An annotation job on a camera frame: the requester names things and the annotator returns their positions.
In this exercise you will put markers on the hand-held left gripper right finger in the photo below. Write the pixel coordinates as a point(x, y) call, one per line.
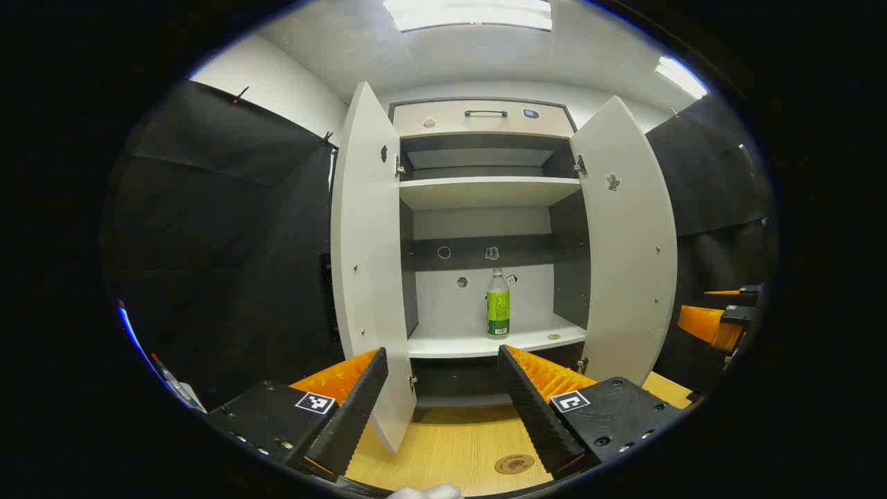
point(530, 409)

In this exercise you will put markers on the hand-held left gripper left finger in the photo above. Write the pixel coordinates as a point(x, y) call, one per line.
point(353, 416)

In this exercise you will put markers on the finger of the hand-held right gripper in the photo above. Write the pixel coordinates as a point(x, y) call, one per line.
point(745, 294)
point(710, 324)

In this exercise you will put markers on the round brown coaster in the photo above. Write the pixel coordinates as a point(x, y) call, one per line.
point(514, 464)

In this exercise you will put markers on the white cabinet door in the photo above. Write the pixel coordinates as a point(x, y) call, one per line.
point(367, 277)
point(627, 263)

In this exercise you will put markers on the green label plastic bottle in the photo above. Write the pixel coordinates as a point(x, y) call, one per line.
point(497, 308)

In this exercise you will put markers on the white cabinet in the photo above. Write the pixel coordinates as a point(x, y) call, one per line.
point(471, 305)

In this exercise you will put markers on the white cabinet drawer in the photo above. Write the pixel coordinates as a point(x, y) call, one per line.
point(499, 123)

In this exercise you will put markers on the black backdrop cloth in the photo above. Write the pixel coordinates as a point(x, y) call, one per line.
point(208, 242)

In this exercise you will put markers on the narrow ceiling light panel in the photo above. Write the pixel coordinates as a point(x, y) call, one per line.
point(682, 76)

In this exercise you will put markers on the large ceiling light panel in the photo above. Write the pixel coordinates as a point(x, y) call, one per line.
point(471, 14)

